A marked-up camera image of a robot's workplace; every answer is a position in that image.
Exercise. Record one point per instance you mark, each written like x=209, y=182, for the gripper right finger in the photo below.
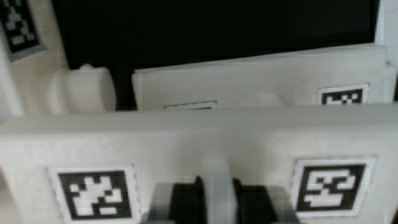
x=263, y=205

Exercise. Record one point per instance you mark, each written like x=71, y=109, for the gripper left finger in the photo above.
x=177, y=206

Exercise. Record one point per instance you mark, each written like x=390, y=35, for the white cabinet door panel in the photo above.
x=83, y=162

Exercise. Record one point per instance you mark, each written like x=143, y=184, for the white cabinet body box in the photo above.
x=78, y=42

